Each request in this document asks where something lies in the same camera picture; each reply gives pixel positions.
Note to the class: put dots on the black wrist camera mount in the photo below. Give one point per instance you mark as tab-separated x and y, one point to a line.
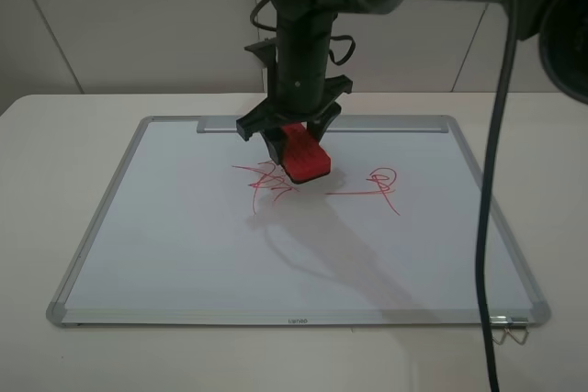
265	51

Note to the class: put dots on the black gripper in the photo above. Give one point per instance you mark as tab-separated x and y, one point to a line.
317	108

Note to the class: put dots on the metal binder clip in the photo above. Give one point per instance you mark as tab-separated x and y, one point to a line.
509	328

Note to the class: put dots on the white whiteboard with grey frame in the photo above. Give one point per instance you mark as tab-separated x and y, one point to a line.
198	227

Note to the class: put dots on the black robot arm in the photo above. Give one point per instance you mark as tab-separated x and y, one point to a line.
296	58

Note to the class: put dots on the red whiteboard eraser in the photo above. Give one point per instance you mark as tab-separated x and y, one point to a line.
303	159

